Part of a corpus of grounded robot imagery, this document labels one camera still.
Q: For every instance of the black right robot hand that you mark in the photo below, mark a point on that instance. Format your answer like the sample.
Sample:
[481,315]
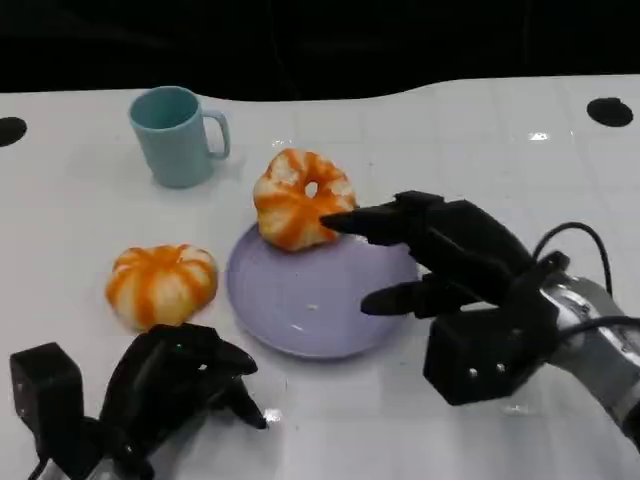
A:
[465,245]

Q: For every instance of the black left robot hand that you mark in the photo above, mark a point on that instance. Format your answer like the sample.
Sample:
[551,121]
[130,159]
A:
[160,375]

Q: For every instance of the orange and white bread roll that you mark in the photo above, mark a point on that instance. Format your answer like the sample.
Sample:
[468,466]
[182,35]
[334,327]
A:
[290,205]
[160,287]

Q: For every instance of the lilac plate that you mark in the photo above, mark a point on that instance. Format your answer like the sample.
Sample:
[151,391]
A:
[300,295]

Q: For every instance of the pale green mug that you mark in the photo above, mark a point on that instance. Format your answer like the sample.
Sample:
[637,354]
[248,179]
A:
[172,145]

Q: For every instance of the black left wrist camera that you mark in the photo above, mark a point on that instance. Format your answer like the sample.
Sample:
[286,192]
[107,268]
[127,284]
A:
[47,385]

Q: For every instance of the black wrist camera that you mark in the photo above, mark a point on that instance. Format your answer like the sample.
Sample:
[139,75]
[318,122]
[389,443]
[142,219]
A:
[47,385]
[475,360]

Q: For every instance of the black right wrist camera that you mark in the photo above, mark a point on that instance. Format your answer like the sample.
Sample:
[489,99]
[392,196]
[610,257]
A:
[475,360]

